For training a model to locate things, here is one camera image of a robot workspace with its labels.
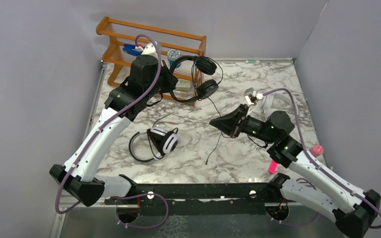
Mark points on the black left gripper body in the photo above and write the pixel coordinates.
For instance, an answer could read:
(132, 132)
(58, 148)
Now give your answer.
(165, 85)

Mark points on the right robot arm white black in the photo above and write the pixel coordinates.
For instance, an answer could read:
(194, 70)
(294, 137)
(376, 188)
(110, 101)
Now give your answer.
(352, 209)

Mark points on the white over-ear headphones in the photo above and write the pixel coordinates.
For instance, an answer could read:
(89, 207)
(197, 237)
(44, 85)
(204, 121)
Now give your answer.
(275, 102)

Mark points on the pink round object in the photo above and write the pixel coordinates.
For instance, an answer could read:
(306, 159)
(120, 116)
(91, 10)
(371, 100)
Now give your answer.
(316, 150)

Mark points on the white black gaming headset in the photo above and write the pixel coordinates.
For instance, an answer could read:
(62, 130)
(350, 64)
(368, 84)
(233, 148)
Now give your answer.
(161, 142)

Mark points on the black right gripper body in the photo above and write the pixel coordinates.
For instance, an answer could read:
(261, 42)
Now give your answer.
(252, 125)

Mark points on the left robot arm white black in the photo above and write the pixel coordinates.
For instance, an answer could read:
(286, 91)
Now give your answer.
(148, 77)

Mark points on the wooden orange shelf rack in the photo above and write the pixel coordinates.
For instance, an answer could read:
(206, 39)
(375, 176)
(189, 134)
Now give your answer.
(123, 32)

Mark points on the small black on-ear headphones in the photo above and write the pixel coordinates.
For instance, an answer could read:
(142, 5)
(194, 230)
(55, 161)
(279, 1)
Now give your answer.
(200, 65)

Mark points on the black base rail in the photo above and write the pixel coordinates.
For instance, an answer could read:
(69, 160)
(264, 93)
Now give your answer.
(198, 199)

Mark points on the blue lidded jar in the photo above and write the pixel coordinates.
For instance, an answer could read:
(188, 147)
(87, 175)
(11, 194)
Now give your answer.
(173, 55)

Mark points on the small white red box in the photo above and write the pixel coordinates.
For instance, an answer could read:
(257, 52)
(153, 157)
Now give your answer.
(183, 85)

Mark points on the blue black hand tool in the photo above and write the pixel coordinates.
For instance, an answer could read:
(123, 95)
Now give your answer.
(132, 49)

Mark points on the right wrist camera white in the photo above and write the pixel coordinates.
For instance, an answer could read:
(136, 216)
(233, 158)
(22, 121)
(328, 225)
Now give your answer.
(252, 96)

